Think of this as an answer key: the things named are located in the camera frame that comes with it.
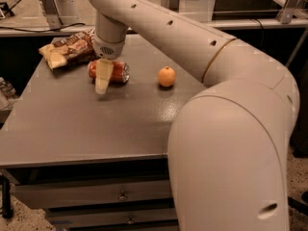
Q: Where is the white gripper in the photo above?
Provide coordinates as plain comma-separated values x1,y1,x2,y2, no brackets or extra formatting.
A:
93,35,125,94

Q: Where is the red coke can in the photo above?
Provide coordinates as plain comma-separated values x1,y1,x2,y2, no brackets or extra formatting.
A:
88,60,130,84

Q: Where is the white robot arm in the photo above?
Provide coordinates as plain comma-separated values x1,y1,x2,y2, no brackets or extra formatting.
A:
89,0,299,231

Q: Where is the brown chip bag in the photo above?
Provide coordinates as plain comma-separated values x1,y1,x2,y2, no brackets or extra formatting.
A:
38,30,96,69

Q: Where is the orange fruit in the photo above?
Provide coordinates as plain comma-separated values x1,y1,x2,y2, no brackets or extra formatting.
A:
158,66,176,88

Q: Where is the grey drawer cabinet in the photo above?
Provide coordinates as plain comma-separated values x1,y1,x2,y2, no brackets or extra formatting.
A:
0,35,204,231

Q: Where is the top cabinet drawer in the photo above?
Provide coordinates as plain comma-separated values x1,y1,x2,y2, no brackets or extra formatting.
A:
13,178,171,209

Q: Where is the cabinet drawer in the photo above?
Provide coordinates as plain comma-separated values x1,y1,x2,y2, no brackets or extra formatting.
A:
13,178,171,209
46,208,177,228

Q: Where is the black stand leg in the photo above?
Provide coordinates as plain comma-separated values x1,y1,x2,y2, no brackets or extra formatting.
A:
0,175,13,219

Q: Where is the black office chair base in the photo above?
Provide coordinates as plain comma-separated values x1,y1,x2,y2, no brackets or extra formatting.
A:
288,192,308,216

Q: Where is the metal railing frame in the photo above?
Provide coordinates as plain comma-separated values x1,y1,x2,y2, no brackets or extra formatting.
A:
0,0,307,38

